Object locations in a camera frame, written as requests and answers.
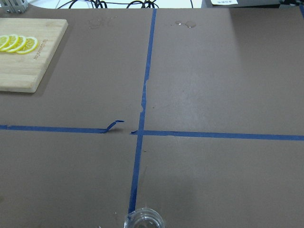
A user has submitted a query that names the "lemon slice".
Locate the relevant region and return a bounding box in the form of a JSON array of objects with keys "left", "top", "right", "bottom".
[
  {"left": 0, "top": 35, "right": 10, "bottom": 52},
  {"left": 6, "top": 36, "right": 26, "bottom": 53},
  {"left": 16, "top": 37, "right": 38, "bottom": 54},
  {"left": 3, "top": 34, "right": 19, "bottom": 52}
]

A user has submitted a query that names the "lemon slice top rightmost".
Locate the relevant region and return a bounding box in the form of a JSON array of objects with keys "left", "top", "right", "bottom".
[{"left": 0, "top": 35, "right": 10, "bottom": 52}]

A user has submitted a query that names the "clear glass measuring cup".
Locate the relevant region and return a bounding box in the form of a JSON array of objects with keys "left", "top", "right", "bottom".
[{"left": 124, "top": 208, "right": 165, "bottom": 228}]

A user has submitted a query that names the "bamboo cutting board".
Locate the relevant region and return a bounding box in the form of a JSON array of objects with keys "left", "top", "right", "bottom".
[{"left": 0, "top": 18, "right": 68, "bottom": 93}]

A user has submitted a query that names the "lemon slice leftmost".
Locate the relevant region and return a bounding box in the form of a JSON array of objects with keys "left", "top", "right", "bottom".
[{"left": 16, "top": 37, "right": 38, "bottom": 54}]

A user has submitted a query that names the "aluminium frame post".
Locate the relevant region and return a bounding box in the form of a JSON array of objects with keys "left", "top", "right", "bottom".
[{"left": 0, "top": 0, "right": 28, "bottom": 13}]

